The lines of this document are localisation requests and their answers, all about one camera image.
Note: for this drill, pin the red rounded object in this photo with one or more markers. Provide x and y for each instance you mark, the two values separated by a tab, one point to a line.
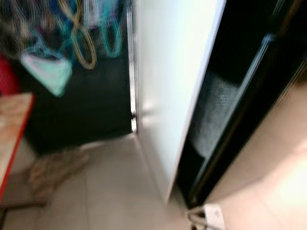
7	76

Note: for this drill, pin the white fridge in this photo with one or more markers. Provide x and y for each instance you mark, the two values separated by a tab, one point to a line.
177	72

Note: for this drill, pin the mint green bag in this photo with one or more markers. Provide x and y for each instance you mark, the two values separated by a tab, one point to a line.
53	72

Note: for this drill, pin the marble table with red edge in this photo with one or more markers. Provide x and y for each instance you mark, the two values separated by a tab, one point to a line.
12	129

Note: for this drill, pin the yellow clothes hanger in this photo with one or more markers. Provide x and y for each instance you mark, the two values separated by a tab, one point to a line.
87	66

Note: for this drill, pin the teal clothes hanger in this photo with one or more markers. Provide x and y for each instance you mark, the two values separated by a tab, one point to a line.
111	56

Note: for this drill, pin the black cabinet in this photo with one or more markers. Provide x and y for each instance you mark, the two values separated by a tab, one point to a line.
100	110

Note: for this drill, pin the brown floor mat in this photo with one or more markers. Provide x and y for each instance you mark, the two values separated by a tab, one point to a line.
55	172

